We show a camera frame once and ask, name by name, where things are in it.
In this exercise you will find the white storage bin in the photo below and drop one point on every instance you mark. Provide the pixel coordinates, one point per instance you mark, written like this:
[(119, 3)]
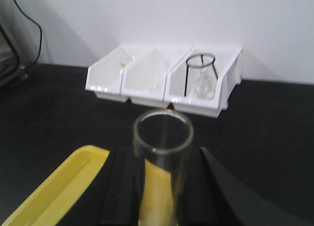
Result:
[(144, 79), (229, 69), (104, 77)]

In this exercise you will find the yellow plastic tray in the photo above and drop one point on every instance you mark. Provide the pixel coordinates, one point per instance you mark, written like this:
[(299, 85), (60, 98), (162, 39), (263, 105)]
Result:
[(73, 195)]

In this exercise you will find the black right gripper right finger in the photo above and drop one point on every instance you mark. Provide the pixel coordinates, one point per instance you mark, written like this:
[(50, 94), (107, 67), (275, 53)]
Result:
[(213, 196)]

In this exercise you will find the white storage bin left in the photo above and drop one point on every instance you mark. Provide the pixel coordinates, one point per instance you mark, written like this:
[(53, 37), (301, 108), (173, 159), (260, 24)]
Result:
[(104, 77)]

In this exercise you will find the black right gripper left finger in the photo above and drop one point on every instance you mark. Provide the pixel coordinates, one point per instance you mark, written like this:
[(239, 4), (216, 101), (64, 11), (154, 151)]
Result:
[(110, 199)]

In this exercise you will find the black framed appliance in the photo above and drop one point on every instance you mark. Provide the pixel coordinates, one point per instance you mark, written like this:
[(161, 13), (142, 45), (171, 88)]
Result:
[(11, 69)]

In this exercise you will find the white storage bin middle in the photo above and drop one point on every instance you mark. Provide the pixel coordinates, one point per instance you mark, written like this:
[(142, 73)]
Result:
[(144, 79)]

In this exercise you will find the black wire tripod stand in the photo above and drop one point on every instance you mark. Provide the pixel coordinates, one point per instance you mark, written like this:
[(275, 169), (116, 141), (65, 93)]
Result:
[(196, 62)]

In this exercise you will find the wide transparent test tube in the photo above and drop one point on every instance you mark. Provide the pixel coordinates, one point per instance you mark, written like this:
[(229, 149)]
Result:
[(162, 140)]

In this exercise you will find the white storage bin right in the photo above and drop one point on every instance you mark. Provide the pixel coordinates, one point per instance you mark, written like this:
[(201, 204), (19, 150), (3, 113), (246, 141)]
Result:
[(229, 69)]

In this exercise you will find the clear glass alcohol lamp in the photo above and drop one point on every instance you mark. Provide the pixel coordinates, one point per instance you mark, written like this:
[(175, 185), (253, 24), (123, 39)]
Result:
[(204, 85)]

